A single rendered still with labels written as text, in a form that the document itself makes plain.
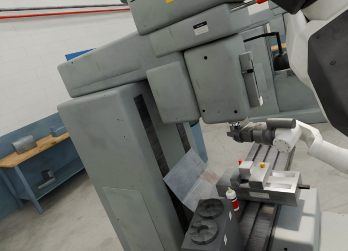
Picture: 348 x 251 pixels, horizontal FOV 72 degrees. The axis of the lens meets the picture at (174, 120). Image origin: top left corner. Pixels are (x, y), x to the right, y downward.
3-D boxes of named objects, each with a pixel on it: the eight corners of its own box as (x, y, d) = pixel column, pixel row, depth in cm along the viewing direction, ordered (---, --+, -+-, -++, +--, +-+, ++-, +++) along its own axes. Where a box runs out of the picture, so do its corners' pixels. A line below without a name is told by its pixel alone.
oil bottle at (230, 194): (240, 205, 106) (234, 184, 103) (237, 211, 103) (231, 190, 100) (231, 204, 109) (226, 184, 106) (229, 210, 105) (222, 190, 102)
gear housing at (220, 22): (252, 26, 95) (247, 0, 92) (233, 33, 77) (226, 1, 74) (183, 49, 115) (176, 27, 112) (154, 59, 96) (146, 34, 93)
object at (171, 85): (219, 101, 116) (205, 49, 109) (198, 122, 98) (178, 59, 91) (186, 107, 127) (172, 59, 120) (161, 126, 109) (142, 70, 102)
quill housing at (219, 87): (259, 103, 105) (243, 29, 96) (246, 123, 89) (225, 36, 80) (219, 109, 116) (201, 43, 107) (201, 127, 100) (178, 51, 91)
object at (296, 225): (320, 207, 117) (317, 186, 114) (317, 269, 90) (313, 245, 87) (225, 197, 146) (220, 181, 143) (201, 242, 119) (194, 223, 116)
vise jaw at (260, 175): (272, 169, 112) (270, 162, 111) (263, 189, 101) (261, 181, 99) (259, 169, 115) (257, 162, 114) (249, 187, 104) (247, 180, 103)
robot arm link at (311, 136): (284, 127, 92) (321, 144, 86) (274, 142, 88) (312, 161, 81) (289, 115, 88) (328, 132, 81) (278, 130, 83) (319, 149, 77)
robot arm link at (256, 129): (248, 116, 104) (274, 116, 94) (253, 136, 106) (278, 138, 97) (231, 128, 97) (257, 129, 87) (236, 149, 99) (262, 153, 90)
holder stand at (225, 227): (243, 239, 89) (230, 195, 84) (235, 299, 70) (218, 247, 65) (212, 237, 94) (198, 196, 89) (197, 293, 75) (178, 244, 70)
